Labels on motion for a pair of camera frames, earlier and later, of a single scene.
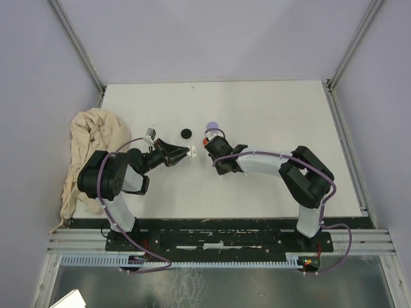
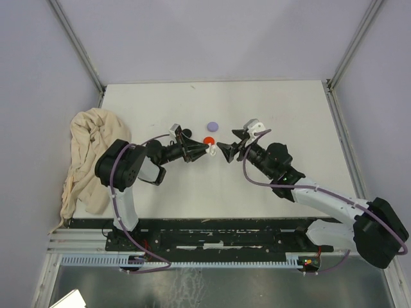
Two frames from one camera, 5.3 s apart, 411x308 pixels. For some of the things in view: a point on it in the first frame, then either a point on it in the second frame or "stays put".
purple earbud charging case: x=212 y=125 stays put
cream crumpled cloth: x=91 y=129 stays put
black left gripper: x=179 y=152 -> x=194 y=154
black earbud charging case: x=186 y=133 stays put
